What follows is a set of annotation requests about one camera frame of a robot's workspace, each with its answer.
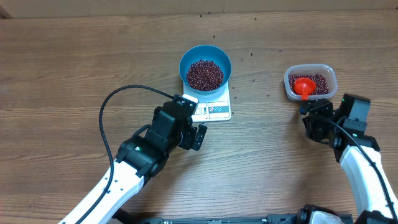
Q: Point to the teal blue bowl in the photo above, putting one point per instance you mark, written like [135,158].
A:
[205,52]

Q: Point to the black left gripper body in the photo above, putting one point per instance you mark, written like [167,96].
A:
[186,140]

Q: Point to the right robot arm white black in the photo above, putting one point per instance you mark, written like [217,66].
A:
[343,129]

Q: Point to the clear plastic container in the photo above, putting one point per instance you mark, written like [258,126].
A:
[311,69]

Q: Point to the red measuring scoop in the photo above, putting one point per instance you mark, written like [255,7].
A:
[304,87]

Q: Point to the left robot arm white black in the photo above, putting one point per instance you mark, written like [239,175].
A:
[140,158]

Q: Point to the red beans in bowl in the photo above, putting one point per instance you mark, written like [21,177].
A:
[204,75]

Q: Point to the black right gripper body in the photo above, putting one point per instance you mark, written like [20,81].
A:
[318,129]

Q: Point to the white digital kitchen scale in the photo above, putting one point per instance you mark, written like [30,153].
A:
[211,107]

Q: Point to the red adzuki beans pile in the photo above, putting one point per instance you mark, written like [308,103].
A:
[320,81]

